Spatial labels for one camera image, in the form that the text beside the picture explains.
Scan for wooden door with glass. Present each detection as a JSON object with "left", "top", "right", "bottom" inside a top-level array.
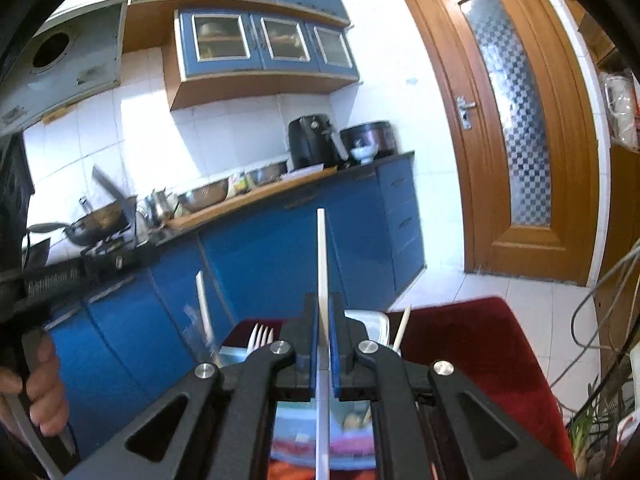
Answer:
[{"left": 394, "top": 0, "right": 601, "bottom": 287}]

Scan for grey cables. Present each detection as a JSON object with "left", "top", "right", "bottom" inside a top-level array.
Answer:
[{"left": 550, "top": 245, "right": 640, "bottom": 391}]

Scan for plastic bag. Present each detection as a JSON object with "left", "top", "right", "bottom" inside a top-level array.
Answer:
[{"left": 597, "top": 70, "right": 640, "bottom": 153}]

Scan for light blue plastic utensil box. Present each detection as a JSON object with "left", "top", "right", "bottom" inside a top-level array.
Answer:
[{"left": 212, "top": 310, "right": 391, "bottom": 471}]

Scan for green plant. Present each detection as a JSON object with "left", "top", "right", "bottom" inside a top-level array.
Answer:
[{"left": 567, "top": 375, "right": 640, "bottom": 480}]

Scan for blue kitchen base cabinets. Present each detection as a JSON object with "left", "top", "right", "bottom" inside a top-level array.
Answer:
[{"left": 45, "top": 151, "right": 427, "bottom": 461}]

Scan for silver door handle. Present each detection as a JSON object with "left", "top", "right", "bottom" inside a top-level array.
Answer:
[{"left": 456, "top": 96, "right": 477, "bottom": 131}]

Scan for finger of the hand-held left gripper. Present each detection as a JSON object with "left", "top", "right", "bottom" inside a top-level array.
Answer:
[{"left": 81, "top": 237, "right": 162, "bottom": 276}]

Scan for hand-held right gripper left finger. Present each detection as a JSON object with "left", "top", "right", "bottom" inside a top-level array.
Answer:
[{"left": 65, "top": 294, "right": 321, "bottom": 480}]

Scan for metal kettle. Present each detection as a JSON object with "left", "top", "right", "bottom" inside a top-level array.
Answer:
[{"left": 137, "top": 187, "right": 176, "bottom": 226}]

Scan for large metal bowl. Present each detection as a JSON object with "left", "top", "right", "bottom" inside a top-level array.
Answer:
[{"left": 176, "top": 183, "right": 231, "bottom": 212}]

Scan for silver metal fork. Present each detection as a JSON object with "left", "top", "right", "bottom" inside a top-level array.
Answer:
[{"left": 247, "top": 322, "right": 275, "bottom": 353}]

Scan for person's left hand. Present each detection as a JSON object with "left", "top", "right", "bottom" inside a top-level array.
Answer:
[{"left": 0, "top": 334, "right": 70, "bottom": 437}]

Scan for wooden chopstick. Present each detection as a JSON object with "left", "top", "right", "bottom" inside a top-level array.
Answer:
[{"left": 392, "top": 305, "right": 412, "bottom": 353}]

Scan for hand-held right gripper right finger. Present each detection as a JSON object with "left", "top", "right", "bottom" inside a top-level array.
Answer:
[{"left": 330, "top": 294, "right": 576, "bottom": 480}]

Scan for dark rice cooker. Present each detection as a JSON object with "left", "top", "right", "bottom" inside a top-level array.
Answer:
[{"left": 340, "top": 120, "right": 399, "bottom": 161}]

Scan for red floral blanket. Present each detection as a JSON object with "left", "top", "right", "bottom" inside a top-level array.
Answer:
[{"left": 220, "top": 296, "right": 576, "bottom": 480}]

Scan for black air fryer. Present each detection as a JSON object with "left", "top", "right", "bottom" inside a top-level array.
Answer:
[{"left": 287, "top": 115, "right": 342, "bottom": 170}]

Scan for grey range hood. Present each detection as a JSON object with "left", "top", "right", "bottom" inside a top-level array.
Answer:
[{"left": 0, "top": 0, "right": 132, "bottom": 136}]

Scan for black wok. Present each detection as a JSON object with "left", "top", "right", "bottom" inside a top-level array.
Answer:
[{"left": 27, "top": 199, "right": 132, "bottom": 247}]

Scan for small metal bowl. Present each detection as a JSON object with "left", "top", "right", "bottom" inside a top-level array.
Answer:
[{"left": 247, "top": 161, "right": 288, "bottom": 186}]

